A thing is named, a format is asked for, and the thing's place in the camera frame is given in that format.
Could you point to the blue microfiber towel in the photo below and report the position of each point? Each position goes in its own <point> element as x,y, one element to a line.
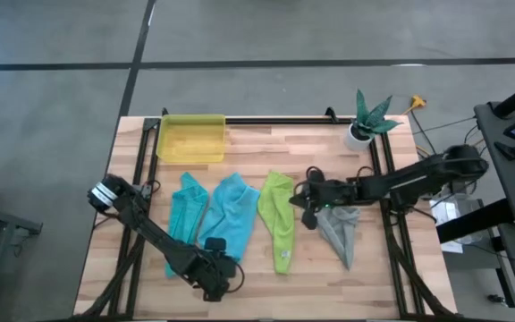
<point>230,214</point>

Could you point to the grey microfiber towel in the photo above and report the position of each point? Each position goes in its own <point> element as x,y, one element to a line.
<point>340,234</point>

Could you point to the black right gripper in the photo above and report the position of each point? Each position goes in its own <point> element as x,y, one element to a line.
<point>333,193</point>

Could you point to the lime green microfiber towel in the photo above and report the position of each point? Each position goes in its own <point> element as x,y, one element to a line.
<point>277,214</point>

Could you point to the yellow translucent plastic basket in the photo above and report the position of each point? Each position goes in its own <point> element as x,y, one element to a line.
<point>190,138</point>

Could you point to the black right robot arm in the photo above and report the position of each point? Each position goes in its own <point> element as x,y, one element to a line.
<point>409,181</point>

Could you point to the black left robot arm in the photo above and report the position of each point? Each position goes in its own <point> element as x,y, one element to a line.
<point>150,232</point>

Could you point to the snake plant in white pot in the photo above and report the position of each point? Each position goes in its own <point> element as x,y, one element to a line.
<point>367,123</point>

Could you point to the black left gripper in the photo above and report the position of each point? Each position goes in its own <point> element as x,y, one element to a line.
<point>204,270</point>

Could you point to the black equipment desk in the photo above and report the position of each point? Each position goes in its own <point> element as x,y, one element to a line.
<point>503,179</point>

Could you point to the teal microfiber towel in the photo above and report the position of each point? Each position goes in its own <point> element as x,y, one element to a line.
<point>188,205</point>

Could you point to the black caster wheel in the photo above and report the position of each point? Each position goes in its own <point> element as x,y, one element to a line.
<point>495,299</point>

